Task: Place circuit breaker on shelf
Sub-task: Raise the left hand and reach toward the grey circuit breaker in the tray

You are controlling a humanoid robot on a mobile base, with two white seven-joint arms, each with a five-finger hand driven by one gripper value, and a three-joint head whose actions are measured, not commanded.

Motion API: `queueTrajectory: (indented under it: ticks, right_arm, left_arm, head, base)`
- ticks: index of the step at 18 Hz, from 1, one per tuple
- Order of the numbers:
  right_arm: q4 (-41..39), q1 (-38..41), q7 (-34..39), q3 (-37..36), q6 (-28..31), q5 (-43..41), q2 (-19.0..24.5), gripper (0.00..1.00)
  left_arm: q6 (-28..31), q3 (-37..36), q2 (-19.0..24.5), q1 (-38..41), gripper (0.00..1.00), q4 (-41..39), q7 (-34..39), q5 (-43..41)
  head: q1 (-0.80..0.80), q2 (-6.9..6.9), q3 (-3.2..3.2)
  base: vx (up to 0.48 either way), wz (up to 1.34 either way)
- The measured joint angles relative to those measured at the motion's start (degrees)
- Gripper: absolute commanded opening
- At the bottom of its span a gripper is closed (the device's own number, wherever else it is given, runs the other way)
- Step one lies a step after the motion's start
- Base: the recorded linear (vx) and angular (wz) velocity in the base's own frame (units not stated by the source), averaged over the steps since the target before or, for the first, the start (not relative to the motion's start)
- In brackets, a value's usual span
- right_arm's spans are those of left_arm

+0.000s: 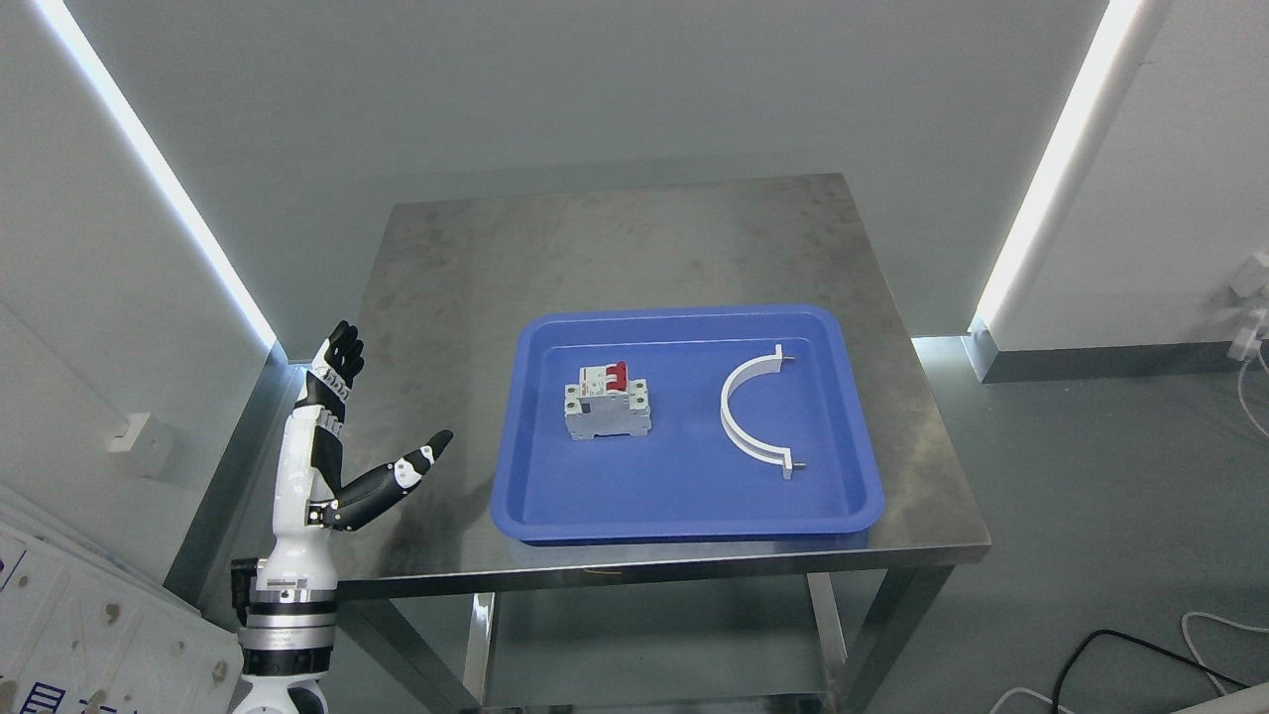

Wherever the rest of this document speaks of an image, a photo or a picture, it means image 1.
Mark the blue plastic tray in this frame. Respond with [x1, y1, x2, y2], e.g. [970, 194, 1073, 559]
[490, 304, 884, 545]

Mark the white wall socket box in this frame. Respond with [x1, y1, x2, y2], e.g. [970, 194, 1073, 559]
[107, 413, 176, 479]

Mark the white labelled shelf sign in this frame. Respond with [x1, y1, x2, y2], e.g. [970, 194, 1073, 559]
[1, 490, 242, 713]

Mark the stainless steel table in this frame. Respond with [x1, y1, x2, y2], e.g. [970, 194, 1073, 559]
[324, 175, 989, 713]

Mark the white plug adapter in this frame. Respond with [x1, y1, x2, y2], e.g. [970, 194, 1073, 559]
[1225, 249, 1268, 361]

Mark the grey red circuit breaker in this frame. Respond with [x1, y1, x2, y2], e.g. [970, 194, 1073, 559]
[563, 361, 652, 441]

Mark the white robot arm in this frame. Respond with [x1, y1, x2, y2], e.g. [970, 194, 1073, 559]
[230, 557, 338, 713]

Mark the black cable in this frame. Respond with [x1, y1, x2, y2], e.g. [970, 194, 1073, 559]
[1051, 629, 1253, 714]

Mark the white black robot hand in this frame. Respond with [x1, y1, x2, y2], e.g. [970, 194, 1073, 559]
[258, 320, 454, 599]

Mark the white cable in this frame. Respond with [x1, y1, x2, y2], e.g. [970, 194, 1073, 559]
[989, 347, 1269, 714]

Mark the white curved pipe clamp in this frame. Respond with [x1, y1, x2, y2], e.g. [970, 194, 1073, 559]
[717, 342, 808, 482]

